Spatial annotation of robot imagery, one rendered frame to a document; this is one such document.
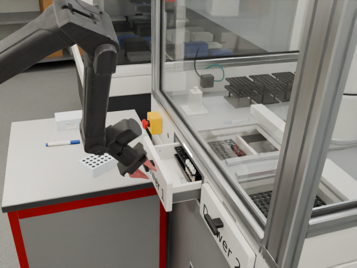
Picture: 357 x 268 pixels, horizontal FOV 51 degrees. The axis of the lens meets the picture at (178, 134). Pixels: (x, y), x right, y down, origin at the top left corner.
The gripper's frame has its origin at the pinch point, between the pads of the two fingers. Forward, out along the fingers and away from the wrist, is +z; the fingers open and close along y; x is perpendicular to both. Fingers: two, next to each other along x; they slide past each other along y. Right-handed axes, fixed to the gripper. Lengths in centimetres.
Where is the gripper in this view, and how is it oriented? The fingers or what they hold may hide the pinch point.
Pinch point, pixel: (150, 173)
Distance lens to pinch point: 118.8
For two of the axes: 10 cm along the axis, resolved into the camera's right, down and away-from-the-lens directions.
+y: 7.1, -7.0, -1.1
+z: 6.3, 5.5, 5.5
